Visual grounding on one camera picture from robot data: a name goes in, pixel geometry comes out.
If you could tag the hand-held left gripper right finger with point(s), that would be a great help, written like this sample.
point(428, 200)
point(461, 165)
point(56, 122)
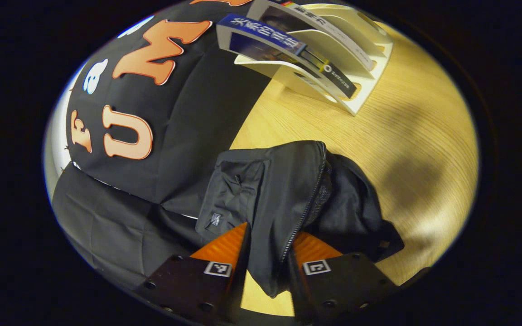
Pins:
point(333, 290)

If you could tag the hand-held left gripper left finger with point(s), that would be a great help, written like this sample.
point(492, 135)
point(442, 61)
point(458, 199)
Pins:
point(188, 285)

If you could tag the black schoolbag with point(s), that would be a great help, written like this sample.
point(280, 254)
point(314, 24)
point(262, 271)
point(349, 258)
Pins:
point(283, 190)

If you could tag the white bookshelf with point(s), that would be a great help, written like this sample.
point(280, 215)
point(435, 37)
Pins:
point(369, 86)

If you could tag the portrait cover book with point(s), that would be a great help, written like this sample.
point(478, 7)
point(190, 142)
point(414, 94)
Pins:
point(338, 34)

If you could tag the blue cover book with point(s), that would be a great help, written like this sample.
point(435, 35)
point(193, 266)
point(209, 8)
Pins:
point(261, 31)

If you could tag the black backdrop cloth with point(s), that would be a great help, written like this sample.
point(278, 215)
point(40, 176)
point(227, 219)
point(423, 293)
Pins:
point(188, 117)

